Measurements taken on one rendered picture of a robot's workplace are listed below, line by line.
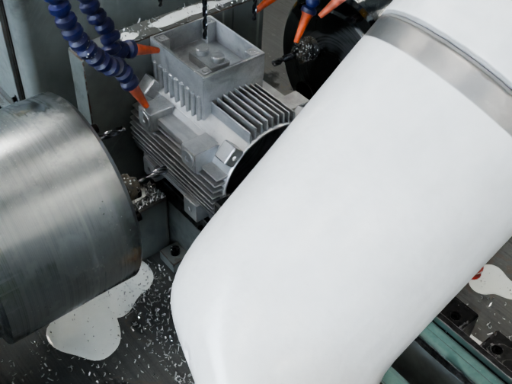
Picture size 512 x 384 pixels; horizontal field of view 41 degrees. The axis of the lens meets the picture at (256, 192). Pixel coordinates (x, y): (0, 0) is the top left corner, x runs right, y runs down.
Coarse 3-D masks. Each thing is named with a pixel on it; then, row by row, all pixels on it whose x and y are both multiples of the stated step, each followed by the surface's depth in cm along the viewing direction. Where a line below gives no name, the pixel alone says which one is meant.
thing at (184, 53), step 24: (192, 24) 95; (216, 24) 96; (168, 48) 92; (192, 48) 96; (216, 48) 96; (240, 48) 93; (168, 72) 92; (192, 72) 87; (216, 72) 86; (240, 72) 89; (192, 96) 89; (216, 96) 89
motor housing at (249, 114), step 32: (224, 96) 89; (256, 96) 90; (160, 128) 93; (192, 128) 91; (224, 128) 88; (256, 128) 85; (160, 160) 95; (256, 160) 103; (192, 192) 92; (224, 192) 88
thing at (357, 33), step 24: (360, 0) 97; (384, 0) 98; (288, 24) 110; (312, 24) 105; (336, 24) 101; (360, 24) 97; (288, 48) 113; (312, 48) 106; (336, 48) 103; (288, 72) 115; (312, 72) 110; (312, 96) 111
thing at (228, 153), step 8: (144, 80) 95; (152, 80) 94; (144, 88) 94; (152, 88) 94; (152, 96) 95; (296, 112) 91; (224, 144) 85; (232, 144) 85; (216, 152) 85; (224, 152) 85; (232, 152) 84; (240, 152) 85; (224, 160) 84; (232, 160) 85
